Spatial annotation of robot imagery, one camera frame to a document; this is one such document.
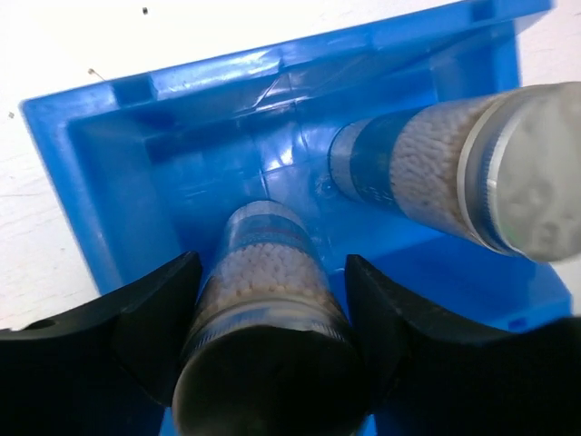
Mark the blue three-compartment plastic bin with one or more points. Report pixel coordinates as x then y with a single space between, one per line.
151 166

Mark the tall blue-label shaker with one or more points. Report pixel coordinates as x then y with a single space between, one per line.
270 351
500 170

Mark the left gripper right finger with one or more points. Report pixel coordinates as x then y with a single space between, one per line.
434 372

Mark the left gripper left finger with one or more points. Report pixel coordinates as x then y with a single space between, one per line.
107 367

